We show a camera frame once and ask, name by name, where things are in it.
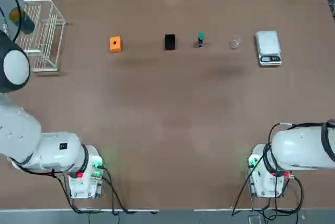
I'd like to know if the orange button box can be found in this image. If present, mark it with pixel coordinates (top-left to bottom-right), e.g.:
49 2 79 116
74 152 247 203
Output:
109 35 124 53

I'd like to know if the clear measuring cup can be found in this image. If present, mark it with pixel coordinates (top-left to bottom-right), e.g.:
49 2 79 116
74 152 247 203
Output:
230 34 242 50

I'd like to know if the black button box base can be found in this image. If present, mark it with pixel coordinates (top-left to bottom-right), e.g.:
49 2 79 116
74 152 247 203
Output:
164 33 176 51

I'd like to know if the white electronic scale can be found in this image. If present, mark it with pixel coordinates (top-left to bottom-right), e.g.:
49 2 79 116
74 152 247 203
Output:
255 30 283 66

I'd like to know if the teal cylindrical can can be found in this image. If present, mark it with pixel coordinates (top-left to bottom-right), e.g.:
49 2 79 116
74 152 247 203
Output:
9 7 36 35

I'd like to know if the black left base cable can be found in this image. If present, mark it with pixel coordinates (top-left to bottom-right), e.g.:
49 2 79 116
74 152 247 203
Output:
52 166 159 216

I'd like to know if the black base cable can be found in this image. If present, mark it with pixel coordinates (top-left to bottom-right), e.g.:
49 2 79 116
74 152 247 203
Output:
231 165 305 217
52 166 159 216

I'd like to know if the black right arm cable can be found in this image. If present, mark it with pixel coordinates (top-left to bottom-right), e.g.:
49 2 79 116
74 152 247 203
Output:
262 121 331 176

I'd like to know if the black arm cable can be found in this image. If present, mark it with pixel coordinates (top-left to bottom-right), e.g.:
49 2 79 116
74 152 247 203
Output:
262 121 331 176
0 0 22 42

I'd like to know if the black right base cable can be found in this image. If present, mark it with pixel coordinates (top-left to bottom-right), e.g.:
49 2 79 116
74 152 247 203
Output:
231 165 305 217

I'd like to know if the white wire basket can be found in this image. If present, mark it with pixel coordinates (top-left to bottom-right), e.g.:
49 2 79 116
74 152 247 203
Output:
15 0 67 73

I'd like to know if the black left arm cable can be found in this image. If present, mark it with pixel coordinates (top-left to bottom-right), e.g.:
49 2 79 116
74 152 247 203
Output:
0 0 22 42

